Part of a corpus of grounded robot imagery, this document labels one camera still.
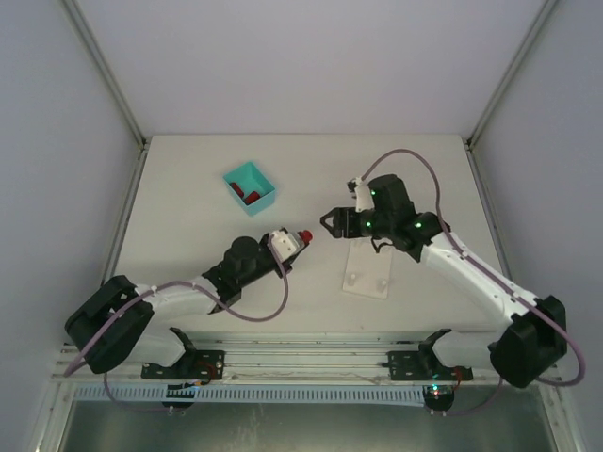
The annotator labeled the large red spring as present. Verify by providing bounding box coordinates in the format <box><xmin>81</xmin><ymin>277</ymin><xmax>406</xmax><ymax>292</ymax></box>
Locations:
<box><xmin>299</xmin><ymin>230</ymin><xmax>313</xmax><ymax>246</ymax></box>

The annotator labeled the long red spring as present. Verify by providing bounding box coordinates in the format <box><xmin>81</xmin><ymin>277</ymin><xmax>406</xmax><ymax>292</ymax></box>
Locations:
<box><xmin>244</xmin><ymin>191</ymin><xmax>260</xmax><ymax>205</ymax></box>

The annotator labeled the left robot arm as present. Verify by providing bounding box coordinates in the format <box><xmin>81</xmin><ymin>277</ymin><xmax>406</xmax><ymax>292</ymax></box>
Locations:
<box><xmin>64</xmin><ymin>228</ymin><xmax>313</xmax><ymax>377</ymax></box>

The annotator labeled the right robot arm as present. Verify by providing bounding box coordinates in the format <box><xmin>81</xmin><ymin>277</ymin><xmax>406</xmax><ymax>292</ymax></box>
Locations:
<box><xmin>320</xmin><ymin>174</ymin><xmax>567</xmax><ymax>388</ymax></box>

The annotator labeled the short red spring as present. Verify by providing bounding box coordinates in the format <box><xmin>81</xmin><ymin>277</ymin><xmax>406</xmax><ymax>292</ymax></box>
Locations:
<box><xmin>230</xmin><ymin>183</ymin><xmax>244</xmax><ymax>198</ymax></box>

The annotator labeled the teal plastic bin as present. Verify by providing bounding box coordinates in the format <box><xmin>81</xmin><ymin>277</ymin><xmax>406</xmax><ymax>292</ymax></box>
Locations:
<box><xmin>222</xmin><ymin>161</ymin><xmax>277</xmax><ymax>217</ymax></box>

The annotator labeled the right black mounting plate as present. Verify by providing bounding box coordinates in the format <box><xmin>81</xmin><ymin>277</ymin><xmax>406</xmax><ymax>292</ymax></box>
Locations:
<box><xmin>382</xmin><ymin>350</ymin><xmax>473</xmax><ymax>381</ymax></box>

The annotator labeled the black mounting plate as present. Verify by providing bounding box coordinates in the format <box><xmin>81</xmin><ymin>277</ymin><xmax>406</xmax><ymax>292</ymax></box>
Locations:
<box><xmin>140</xmin><ymin>350</ymin><xmax>226</xmax><ymax>380</ymax></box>
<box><xmin>382</xmin><ymin>350</ymin><xmax>473</xmax><ymax>381</ymax></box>

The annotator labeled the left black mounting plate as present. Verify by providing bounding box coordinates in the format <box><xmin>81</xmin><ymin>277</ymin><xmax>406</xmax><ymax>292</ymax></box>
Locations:
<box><xmin>140</xmin><ymin>350</ymin><xmax>226</xmax><ymax>380</ymax></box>

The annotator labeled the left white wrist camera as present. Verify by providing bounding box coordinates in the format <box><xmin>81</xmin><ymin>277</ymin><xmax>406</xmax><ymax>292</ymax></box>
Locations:
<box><xmin>268</xmin><ymin>227</ymin><xmax>299</xmax><ymax>260</ymax></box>

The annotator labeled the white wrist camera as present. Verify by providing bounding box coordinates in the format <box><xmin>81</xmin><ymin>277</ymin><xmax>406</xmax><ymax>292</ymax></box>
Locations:
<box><xmin>268</xmin><ymin>227</ymin><xmax>299</xmax><ymax>260</ymax></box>
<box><xmin>348</xmin><ymin>177</ymin><xmax>374</xmax><ymax>213</ymax></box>

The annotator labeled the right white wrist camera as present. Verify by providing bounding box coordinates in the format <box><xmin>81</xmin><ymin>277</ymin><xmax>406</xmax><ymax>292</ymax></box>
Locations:
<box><xmin>348</xmin><ymin>177</ymin><xmax>374</xmax><ymax>213</ymax></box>

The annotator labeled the white peg base plate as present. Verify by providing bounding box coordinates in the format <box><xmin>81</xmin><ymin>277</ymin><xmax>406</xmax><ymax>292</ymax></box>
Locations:
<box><xmin>342</xmin><ymin>238</ymin><xmax>392</xmax><ymax>299</ymax></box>

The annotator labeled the white slotted cable duct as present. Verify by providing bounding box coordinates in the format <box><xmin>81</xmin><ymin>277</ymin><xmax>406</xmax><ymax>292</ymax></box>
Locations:
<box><xmin>73</xmin><ymin>383</ymin><xmax>424</xmax><ymax>408</ymax></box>

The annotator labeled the aluminium rail frame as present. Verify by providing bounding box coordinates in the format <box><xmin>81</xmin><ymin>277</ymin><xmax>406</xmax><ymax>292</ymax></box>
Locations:
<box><xmin>50</xmin><ymin>136</ymin><xmax>562</xmax><ymax>388</ymax></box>

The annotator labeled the left aluminium corner post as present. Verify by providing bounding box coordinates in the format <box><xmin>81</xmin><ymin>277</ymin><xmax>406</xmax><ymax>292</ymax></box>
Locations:
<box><xmin>59</xmin><ymin>0</ymin><xmax>147</xmax><ymax>150</ymax></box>

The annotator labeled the aluminium corner post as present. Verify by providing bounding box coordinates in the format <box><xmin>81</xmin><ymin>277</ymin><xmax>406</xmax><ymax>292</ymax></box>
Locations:
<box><xmin>59</xmin><ymin>0</ymin><xmax>147</xmax><ymax>150</ymax></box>
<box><xmin>464</xmin><ymin>0</ymin><xmax>562</xmax><ymax>152</ymax></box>

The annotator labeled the right aluminium corner post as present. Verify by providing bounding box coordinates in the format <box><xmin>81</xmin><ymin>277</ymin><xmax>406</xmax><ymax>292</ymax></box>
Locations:
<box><xmin>464</xmin><ymin>0</ymin><xmax>562</xmax><ymax>152</ymax></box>

